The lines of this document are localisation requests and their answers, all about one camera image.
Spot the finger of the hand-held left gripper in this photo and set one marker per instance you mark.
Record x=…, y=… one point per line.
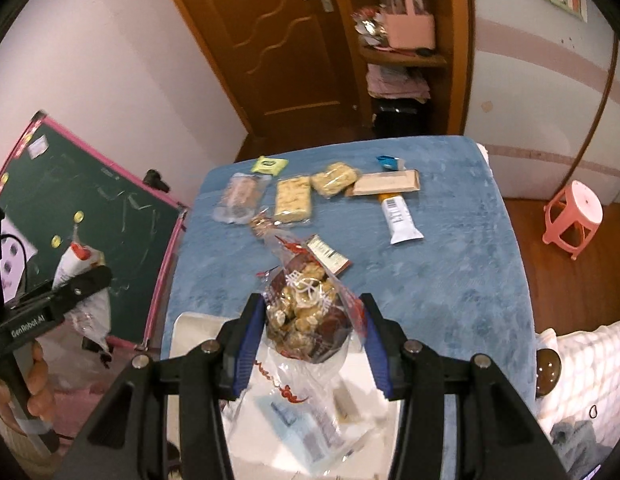
x=85, y=282

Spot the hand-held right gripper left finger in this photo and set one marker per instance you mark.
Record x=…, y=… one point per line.
x=247, y=355

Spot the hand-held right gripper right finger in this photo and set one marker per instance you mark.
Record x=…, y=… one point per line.
x=378, y=360

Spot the white red snack packet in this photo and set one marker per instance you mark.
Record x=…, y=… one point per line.
x=72, y=262

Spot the white tray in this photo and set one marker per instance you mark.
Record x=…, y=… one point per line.
x=195, y=335

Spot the clear bag of brown snacks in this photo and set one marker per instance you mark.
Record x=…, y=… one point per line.
x=300, y=310

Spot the round rice cake packet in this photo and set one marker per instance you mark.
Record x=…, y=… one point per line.
x=335, y=180

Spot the small blue snack packet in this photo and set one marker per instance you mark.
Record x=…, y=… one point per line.
x=388, y=162

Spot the person's left hand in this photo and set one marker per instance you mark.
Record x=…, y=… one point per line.
x=40, y=385

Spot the brown packet with white label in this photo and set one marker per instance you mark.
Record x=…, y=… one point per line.
x=330, y=255

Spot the blue plush blanket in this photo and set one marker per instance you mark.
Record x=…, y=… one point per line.
x=439, y=260

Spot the black clamp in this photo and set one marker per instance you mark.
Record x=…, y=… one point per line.
x=155, y=180

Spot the white tube with orange cap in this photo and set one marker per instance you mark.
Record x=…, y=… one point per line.
x=399, y=217

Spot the white paper note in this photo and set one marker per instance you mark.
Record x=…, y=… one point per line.
x=37, y=146

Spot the clear pink sausage packet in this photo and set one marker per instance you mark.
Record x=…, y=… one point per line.
x=240, y=195

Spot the rectangular yellow rice crisp packet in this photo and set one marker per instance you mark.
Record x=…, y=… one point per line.
x=292, y=200

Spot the beige wafer packet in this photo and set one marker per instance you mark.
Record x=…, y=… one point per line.
x=384, y=183

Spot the green snack packet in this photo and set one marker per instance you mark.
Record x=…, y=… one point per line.
x=270, y=165

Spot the grey cloth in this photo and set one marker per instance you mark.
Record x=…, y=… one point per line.
x=572, y=437

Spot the white plaid bedding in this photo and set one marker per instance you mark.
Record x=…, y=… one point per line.
x=589, y=360

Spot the black suitcase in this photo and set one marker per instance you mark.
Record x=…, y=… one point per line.
x=399, y=117

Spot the pink plastic stool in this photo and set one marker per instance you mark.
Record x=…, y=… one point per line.
x=582, y=205

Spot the folded pink clothes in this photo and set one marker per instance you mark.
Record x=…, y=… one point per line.
x=394, y=82

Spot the wooden door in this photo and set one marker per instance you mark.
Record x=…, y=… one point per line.
x=270, y=60

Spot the wooden shelf cabinet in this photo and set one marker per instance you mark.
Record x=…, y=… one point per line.
x=457, y=60

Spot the brown hoop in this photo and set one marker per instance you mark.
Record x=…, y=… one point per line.
x=602, y=119

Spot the pink handbag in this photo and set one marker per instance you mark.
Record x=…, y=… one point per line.
x=409, y=30

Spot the shiny foil packets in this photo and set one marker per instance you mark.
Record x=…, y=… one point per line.
x=370, y=25

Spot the green chalkboard with pink frame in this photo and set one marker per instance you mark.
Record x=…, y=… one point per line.
x=90, y=185

